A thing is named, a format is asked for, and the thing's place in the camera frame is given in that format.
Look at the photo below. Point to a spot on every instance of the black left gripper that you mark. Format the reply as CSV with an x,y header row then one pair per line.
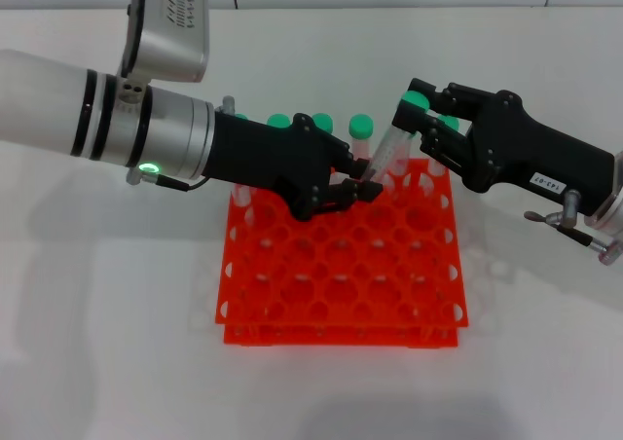
x,y
272,157

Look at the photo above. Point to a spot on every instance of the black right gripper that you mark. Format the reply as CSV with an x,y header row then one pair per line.
x,y
525,153

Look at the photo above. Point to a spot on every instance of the orange plastic test tube rack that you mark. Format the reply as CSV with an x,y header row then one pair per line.
x,y
340,335

